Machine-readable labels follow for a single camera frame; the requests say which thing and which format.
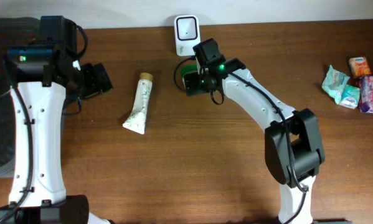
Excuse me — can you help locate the white floral tube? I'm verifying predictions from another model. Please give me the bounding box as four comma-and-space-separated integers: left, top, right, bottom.
123, 72, 153, 134

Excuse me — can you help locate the green lid jar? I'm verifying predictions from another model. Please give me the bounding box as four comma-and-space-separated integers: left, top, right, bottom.
181, 64, 198, 83

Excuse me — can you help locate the teal wet wipes pack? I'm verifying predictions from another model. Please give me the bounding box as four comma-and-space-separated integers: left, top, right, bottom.
321, 65, 350, 105

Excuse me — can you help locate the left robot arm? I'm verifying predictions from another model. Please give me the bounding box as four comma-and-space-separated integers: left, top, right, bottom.
0, 16, 113, 223

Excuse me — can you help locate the red purple tissue pack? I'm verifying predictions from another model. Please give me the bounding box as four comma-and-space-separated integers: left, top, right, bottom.
358, 76, 373, 113

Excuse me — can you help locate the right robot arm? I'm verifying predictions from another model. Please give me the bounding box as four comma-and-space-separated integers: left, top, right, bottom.
182, 39, 325, 223

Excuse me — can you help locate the orange small tissue pack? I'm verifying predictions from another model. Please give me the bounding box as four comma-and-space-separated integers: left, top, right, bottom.
349, 57, 372, 78

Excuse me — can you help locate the grey plastic mesh basket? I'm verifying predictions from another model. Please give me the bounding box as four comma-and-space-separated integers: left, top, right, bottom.
0, 17, 39, 178

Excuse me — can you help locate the small teal gum box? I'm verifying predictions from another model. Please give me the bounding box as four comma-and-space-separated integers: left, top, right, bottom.
339, 85, 361, 110

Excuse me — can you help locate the white barcode scanner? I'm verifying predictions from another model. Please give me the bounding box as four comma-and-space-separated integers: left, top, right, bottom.
174, 15, 201, 57

